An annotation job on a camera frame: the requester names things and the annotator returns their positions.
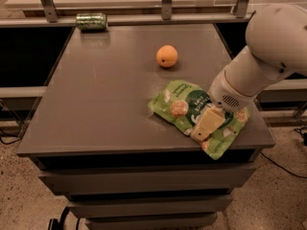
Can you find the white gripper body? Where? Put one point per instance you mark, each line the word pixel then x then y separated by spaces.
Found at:
pixel 224 95

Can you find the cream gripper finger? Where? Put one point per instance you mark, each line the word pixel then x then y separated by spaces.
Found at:
pixel 210 120

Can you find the green rice chip bag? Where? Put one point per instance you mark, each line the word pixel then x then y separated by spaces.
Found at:
pixel 181 103

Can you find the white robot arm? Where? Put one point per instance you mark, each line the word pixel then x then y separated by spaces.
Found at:
pixel 276 38

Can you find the orange fruit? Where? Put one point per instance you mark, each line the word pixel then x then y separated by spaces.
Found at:
pixel 167 56

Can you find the grey drawer cabinet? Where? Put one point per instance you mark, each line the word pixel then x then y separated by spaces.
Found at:
pixel 120 166

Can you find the green soda can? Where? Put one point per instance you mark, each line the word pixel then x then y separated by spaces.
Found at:
pixel 91 21

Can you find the metal railing frame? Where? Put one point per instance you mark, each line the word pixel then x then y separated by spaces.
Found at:
pixel 63 13

